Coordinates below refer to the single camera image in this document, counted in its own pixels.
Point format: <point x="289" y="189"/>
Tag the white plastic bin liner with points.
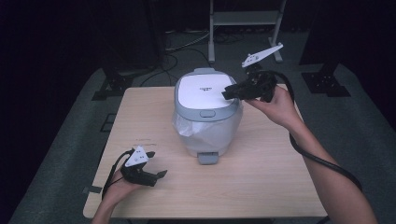
<point x="186" y="127"/>

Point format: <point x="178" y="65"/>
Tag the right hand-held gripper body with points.
<point x="258" y="85"/>

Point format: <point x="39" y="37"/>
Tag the black stand base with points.
<point x="113" y="87"/>
<point x="325" y="84"/>

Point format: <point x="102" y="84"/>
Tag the white metal stand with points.
<point x="246" y="18"/>

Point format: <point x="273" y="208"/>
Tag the person's left hand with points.
<point x="116" y="189"/>

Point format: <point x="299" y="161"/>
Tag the grey tape strip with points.
<point x="92" y="189"/>

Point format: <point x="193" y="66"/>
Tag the white pedal bin grey lid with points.
<point x="202" y="93"/>

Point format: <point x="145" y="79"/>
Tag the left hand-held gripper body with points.
<point x="137" y="157"/>

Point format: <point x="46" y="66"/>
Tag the person's right hand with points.
<point x="280" y="107"/>

